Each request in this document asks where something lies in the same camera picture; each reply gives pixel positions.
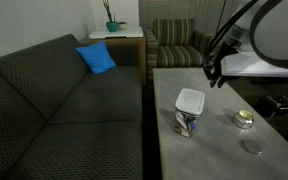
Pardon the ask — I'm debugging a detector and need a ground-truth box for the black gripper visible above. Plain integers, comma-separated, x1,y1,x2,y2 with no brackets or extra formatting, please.
202,42,239,89

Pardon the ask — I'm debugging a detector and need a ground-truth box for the white rectangular container lid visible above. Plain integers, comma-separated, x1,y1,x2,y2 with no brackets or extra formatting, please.
174,87,206,118

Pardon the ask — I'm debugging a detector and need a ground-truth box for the glass jar with liquid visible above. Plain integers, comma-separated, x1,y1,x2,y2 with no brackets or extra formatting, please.
232,109,255,130

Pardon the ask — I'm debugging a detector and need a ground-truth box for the striped armchair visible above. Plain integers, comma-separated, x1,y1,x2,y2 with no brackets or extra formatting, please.
143,18,220,88

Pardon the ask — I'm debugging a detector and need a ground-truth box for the black box on floor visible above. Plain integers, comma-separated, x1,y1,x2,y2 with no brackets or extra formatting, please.
255,94,288,118

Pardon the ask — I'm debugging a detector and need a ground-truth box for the wooden side table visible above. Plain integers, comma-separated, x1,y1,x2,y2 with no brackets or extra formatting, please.
80,34,147,86

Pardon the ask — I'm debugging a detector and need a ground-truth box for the small white plant pot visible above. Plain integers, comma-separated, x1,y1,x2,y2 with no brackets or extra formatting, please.
117,21,128,31

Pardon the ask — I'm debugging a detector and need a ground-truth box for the flat white board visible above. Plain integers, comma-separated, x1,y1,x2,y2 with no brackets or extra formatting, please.
88,26,144,40

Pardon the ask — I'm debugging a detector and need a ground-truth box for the teal pot with plant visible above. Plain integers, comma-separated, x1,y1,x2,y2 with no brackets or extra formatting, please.
102,0,120,33

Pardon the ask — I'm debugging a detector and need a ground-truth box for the blue square cushion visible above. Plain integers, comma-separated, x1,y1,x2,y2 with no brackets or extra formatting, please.
74,40,117,75

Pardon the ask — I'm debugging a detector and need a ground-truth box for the dark grey fabric sofa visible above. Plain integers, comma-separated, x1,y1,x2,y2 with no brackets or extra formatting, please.
0,33,148,180

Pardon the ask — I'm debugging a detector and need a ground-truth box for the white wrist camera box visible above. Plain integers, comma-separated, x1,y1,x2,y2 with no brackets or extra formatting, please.
219,52,288,79

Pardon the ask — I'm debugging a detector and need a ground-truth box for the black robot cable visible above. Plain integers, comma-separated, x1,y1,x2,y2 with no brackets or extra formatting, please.
203,0,262,66

